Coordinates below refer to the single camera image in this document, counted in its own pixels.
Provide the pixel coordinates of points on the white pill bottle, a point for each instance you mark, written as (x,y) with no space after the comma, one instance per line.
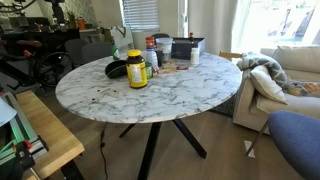
(194,56)

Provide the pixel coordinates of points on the flat red packet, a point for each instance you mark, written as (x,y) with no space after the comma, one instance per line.
(182,68)

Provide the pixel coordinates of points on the blue chair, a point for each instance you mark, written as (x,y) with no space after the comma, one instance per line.
(298,140)

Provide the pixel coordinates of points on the orange pot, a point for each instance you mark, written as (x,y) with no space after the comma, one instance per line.
(81,23)

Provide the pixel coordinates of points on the black bicycle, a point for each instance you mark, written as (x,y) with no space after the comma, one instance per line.
(50,68)

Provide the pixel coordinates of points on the dark blue box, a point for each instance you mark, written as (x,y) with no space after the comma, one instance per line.
(182,49)

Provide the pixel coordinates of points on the white pillow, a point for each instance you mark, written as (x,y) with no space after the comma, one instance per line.
(266,85)

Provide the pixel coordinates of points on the dark chair backrest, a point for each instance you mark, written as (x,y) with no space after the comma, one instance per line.
(160,35)

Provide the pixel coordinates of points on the colourful cushion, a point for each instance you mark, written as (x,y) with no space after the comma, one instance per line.
(306,88)

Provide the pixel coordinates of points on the clear bottle red cap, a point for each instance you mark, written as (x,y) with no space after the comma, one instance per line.
(151,56)

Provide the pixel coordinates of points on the potted plant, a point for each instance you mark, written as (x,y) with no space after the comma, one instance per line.
(71,20)

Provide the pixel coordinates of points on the green glass bottle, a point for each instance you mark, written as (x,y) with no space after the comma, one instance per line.
(115,51)

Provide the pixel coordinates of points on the small dark sauce bottle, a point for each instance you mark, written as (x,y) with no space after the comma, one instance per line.
(191,38)

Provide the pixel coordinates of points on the grey patterned blanket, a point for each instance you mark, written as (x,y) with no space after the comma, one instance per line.
(263,61)

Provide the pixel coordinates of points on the white curtain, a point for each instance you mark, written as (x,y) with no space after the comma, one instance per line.
(213,23)

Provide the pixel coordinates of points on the wooden bench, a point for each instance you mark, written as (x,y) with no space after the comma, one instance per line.
(50,130)

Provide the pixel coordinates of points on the white paper scrap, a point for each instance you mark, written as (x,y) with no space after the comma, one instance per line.
(249,148)

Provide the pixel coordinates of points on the black table legs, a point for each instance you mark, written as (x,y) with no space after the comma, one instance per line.
(149,150)

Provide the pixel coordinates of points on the small green container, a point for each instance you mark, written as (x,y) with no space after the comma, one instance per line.
(149,70)

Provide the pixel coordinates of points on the beige sofa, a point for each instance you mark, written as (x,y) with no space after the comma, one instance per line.
(283,106)

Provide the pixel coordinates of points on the white window blinds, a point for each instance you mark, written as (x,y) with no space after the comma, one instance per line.
(140,15)

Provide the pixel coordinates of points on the small red white item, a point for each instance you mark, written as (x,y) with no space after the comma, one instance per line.
(155,69)

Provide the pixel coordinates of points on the wooden chair backrest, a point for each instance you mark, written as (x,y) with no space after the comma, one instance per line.
(230,54)

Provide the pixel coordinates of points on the wooden blocks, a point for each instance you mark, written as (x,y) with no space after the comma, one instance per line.
(167,69)

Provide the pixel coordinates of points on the grey office chair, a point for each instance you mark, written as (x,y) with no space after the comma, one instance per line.
(75,50)
(95,51)

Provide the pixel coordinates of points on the white tote bag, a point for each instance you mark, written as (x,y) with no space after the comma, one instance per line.
(122,38)

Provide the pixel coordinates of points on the dark rug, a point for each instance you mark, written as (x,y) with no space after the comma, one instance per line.
(226,106)

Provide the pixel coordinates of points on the black sideboard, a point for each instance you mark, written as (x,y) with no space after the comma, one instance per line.
(43,35)

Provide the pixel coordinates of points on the green black clamp device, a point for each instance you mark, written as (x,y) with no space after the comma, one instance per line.
(20,146)

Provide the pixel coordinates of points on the yellow jar black lid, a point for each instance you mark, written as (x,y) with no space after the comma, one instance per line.
(136,71)

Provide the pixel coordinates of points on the clear plastic pitcher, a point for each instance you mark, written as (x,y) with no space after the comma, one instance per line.
(164,46)

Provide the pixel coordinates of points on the black glasses pouch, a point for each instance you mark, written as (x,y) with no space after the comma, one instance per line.
(115,69)

